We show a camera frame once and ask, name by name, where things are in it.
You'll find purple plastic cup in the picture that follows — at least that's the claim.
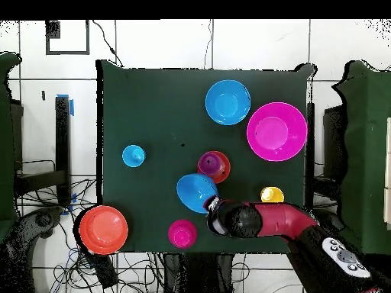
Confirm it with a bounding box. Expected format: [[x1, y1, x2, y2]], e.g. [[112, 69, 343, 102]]
[[197, 151, 228, 177]]

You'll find blue plastic bowl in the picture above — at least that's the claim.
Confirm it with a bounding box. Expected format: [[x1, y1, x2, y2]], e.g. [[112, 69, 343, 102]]
[[176, 172, 220, 215], [205, 79, 252, 127]]

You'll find small red plastic bowl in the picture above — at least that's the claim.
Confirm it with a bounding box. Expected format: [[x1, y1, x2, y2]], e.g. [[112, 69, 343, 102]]
[[196, 150, 232, 185]]

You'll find small magenta plastic bowl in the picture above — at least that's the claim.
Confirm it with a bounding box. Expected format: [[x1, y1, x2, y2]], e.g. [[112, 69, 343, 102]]
[[166, 218, 199, 250]]

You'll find large orange-red plastic bowl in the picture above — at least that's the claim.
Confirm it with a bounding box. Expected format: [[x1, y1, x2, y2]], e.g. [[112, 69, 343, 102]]
[[78, 204, 130, 256]]

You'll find blue plastic cup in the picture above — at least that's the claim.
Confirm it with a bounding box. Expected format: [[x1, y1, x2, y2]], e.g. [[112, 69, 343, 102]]
[[121, 143, 147, 169]]

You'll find dark green table cloth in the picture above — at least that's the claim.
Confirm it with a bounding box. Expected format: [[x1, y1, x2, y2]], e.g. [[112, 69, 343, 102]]
[[95, 59, 317, 256]]

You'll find yellow plastic cup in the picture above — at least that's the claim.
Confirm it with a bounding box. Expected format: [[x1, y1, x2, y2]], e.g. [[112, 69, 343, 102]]
[[260, 186, 286, 204]]

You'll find large pink plastic bowl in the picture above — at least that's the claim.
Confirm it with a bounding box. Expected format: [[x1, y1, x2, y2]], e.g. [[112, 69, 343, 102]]
[[246, 101, 309, 163]]

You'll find blue tape strip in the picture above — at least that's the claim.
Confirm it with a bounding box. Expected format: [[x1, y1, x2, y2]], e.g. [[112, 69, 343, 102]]
[[56, 93, 75, 118]]

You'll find black power adapter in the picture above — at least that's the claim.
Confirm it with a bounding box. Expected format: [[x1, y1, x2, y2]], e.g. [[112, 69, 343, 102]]
[[89, 252, 119, 289]]

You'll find grey stand base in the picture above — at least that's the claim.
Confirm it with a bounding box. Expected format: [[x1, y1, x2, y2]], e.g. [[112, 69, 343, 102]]
[[2, 205, 66, 293], [314, 208, 346, 233]]

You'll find green-clothed side table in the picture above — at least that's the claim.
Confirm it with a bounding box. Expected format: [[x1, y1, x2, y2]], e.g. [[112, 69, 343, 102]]
[[331, 60, 391, 256], [0, 51, 25, 243]]

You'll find black floor cable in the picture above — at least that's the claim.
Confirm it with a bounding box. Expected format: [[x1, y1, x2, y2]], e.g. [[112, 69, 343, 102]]
[[92, 19, 125, 69]]

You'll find tangle of black cables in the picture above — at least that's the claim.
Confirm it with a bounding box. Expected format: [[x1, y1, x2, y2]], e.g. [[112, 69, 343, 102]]
[[15, 158, 166, 293]]

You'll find black square floor frame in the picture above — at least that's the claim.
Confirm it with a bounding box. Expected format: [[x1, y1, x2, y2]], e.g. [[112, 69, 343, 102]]
[[44, 19, 92, 56]]

